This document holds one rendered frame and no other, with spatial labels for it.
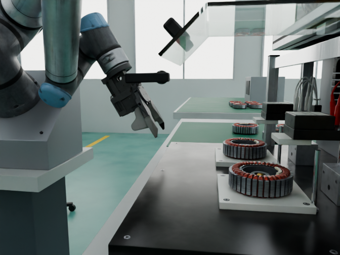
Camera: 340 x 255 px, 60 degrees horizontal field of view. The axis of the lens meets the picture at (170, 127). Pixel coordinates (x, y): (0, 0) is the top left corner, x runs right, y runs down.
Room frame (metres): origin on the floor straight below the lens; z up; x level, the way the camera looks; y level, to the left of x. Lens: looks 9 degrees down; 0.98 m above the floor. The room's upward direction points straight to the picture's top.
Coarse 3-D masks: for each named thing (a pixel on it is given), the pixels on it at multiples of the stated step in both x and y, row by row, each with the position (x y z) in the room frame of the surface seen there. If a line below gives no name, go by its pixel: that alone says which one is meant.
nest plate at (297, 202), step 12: (228, 180) 0.56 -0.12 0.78; (228, 192) 0.49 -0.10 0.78; (300, 192) 0.49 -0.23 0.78; (228, 204) 0.45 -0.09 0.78; (240, 204) 0.45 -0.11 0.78; (252, 204) 0.45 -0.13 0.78; (264, 204) 0.44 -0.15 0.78; (276, 204) 0.44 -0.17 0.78; (288, 204) 0.44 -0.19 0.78; (300, 204) 0.44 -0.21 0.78; (312, 204) 0.44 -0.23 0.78
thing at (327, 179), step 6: (324, 168) 0.53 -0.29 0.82; (330, 168) 0.50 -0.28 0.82; (336, 168) 0.50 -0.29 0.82; (324, 174) 0.52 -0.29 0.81; (330, 174) 0.50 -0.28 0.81; (336, 174) 0.48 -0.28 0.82; (324, 180) 0.52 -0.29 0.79; (330, 180) 0.50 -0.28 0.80; (336, 180) 0.47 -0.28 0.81; (324, 186) 0.52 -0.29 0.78; (330, 186) 0.49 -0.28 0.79; (336, 186) 0.47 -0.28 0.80; (324, 192) 0.52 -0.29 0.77; (330, 192) 0.49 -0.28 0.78; (336, 192) 0.47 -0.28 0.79; (330, 198) 0.49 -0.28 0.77; (336, 198) 0.47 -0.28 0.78; (336, 204) 0.47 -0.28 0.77
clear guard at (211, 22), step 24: (264, 0) 0.34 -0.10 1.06; (288, 0) 0.34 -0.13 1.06; (312, 0) 0.34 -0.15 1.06; (336, 0) 0.33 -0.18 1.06; (192, 24) 0.36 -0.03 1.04; (216, 24) 0.46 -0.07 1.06; (240, 24) 0.46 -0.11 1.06; (264, 24) 0.46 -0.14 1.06; (288, 24) 0.46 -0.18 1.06; (312, 24) 0.46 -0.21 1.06; (336, 24) 0.46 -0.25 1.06; (168, 48) 0.36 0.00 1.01; (192, 48) 0.53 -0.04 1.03
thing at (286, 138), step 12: (288, 120) 0.52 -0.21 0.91; (300, 120) 0.48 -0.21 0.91; (312, 120) 0.48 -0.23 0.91; (324, 120) 0.47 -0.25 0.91; (288, 132) 0.51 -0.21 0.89; (300, 132) 0.48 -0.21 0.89; (312, 132) 0.47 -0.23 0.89; (324, 132) 0.47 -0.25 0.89; (336, 132) 0.47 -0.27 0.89; (288, 144) 0.48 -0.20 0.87; (300, 144) 0.48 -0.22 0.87
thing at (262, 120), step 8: (264, 104) 0.75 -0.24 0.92; (272, 104) 0.72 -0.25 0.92; (280, 104) 0.72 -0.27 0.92; (288, 104) 0.71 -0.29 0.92; (264, 112) 0.74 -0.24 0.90; (272, 112) 0.72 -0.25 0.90; (280, 112) 0.71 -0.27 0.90; (256, 120) 0.72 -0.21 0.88; (264, 120) 0.72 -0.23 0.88; (272, 120) 0.72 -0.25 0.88
